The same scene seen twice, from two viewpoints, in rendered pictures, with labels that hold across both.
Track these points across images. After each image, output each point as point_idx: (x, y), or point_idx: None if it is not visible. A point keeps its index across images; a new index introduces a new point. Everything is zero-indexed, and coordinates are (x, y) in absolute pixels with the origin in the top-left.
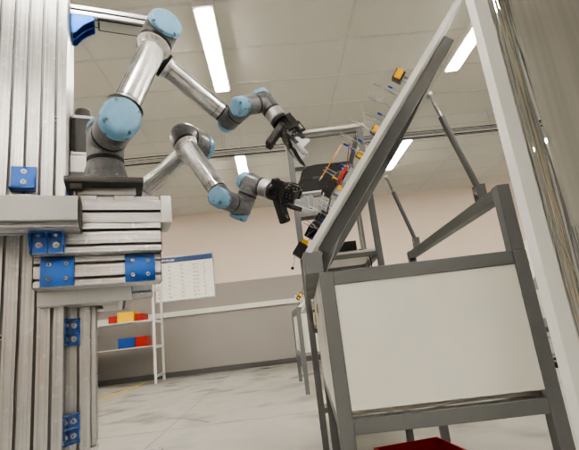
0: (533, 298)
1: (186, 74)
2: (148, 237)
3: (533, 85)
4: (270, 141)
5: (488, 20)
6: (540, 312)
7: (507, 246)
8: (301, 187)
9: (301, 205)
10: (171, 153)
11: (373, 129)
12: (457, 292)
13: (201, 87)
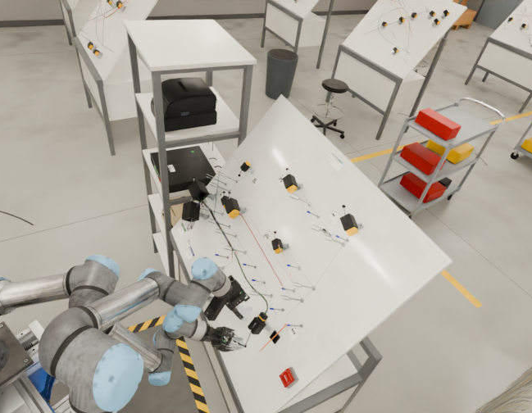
0: (358, 389)
1: (116, 317)
2: None
3: None
4: (214, 319)
5: None
6: (357, 392)
7: (361, 374)
8: (234, 334)
9: (232, 347)
10: (56, 288)
11: (289, 191)
12: (326, 403)
13: (134, 309)
